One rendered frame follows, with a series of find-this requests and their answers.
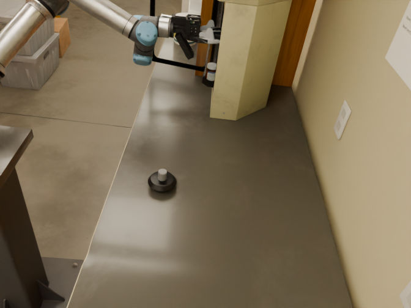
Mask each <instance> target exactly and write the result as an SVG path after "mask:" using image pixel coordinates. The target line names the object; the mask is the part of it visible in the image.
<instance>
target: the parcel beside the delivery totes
mask: <svg viewBox="0 0 411 308"><path fill-rule="evenodd" d="M54 32H55V33H59V39H58V40H59V58H62V57H63V55H64V54H65V52H66V50H67V48H68V47H69V45H70V33H69V24H68V19H67V18H56V17H54Z"/></svg>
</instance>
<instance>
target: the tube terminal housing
mask: <svg viewBox="0 0 411 308"><path fill-rule="evenodd" d="M291 3H292V0H226V1H225V2H224V15H223V24H222V28H221V37H220V45H219V52H218V60H217V68H216V73H215V82H214V87H213V88H212V94H213V95H212V96H211V105H210V117H211V118H217V119H227V120H238V119H241V118H242V117H245V116H247V115H249V114H251V113H254V112H256V111H258V110H260V109H262V108H265V107H266V104H267V100H268V95H269V92H270V88H271V85H272V80H273V75H274V72H275V67H276V63H277V60H278V55H279V52H280V48H281V43H282V40H283V35H284V30H285V27H286V23H287V18H288V15H289V11H290V7H291Z"/></svg>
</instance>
